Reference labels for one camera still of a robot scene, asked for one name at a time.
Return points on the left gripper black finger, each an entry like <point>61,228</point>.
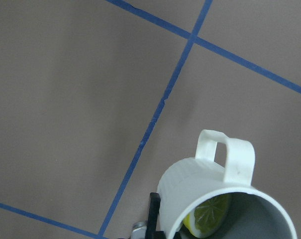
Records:
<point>153,213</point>

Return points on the yellow lemon slice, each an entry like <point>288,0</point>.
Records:
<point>206,218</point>

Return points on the white mug with handle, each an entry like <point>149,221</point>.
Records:
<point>221,165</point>

